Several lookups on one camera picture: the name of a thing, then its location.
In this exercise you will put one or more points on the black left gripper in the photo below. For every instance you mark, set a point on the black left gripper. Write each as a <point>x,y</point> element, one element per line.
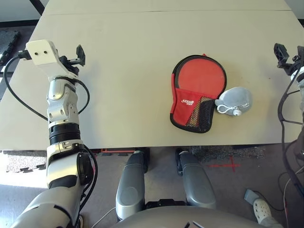
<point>69,65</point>

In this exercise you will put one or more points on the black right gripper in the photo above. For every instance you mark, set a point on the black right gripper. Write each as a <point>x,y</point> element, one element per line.
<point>291,65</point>

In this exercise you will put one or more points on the red ping-pong paddle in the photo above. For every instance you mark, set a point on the red ping-pong paddle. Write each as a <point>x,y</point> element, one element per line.
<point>199,76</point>

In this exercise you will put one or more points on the red black paddle case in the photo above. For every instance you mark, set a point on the red black paddle case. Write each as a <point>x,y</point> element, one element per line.
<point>183,114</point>

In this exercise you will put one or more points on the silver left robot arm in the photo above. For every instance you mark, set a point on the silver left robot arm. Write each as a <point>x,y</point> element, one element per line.
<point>61,107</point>

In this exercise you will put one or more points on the black diagonal bar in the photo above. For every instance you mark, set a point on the black diagonal bar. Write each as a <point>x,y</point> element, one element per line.
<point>38,6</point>

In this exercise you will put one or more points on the black foam floor mat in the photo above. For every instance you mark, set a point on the black foam floor mat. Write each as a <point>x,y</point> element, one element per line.
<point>9,40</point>

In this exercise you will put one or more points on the grey speckled foam mat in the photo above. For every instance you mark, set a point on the grey speckled foam mat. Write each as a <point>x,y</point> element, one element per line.
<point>23,161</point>

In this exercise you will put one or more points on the grey robot left leg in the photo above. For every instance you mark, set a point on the grey robot left leg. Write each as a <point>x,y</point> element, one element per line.
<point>130,187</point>

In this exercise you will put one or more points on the grey robot leg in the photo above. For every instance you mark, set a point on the grey robot leg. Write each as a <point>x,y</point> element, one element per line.
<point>197,185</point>
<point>130,187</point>

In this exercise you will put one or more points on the grey floor pedal box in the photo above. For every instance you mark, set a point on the grey floor pedal box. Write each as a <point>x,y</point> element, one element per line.
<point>251,196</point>

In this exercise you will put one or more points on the grey robot right leg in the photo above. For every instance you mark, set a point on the grey robot right leg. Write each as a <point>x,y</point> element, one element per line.
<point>197,185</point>

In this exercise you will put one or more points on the white perforated shoe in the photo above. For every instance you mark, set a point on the white perforated shoe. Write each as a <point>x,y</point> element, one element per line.
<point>261,210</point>

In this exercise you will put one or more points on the grey trouser leg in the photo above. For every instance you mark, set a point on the grey trouser leg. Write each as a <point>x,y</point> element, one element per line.
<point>270,222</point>

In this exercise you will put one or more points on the grey robot torso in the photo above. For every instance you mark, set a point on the grey robot torso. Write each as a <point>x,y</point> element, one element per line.
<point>178,218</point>

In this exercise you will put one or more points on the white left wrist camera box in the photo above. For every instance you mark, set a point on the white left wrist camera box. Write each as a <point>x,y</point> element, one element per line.
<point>42,54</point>

